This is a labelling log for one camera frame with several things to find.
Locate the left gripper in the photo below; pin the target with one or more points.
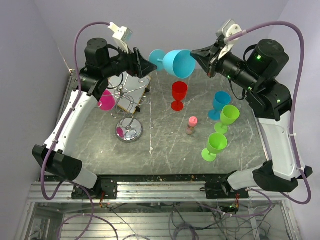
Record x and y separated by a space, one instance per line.
139 66

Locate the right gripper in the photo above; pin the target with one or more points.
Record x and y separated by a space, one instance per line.
203 56

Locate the blue wine glass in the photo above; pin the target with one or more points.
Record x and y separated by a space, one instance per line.
178 63
220 100

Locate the red plastic wine glass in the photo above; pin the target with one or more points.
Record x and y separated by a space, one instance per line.
179 92

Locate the magenta plastic wine glass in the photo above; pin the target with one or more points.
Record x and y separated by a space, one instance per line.
107 101

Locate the chrome wine glass rack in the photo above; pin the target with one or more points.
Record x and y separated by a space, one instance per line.
128 129

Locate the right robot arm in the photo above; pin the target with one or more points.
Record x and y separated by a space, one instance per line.
272 105

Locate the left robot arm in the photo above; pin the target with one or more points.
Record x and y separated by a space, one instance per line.
103 61

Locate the green wine glass rear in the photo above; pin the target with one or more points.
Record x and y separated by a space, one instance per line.
228 116

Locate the green wine glass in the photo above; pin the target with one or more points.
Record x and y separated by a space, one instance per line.
216 143
228 116

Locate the green wine glass front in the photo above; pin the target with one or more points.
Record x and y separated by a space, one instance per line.
216 143

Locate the small pink-capped bottle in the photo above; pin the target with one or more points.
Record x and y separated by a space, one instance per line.
192 123

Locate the small whiteboard with wooden frame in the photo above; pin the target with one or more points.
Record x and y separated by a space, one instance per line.
128 93

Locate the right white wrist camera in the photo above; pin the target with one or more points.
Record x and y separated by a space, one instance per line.
228 30

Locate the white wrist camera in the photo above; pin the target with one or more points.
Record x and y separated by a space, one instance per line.
121 35
228 30

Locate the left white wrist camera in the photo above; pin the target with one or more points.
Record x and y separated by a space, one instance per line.
121 35

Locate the aluminium mounting rail frame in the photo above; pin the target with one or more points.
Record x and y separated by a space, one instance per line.
157 207

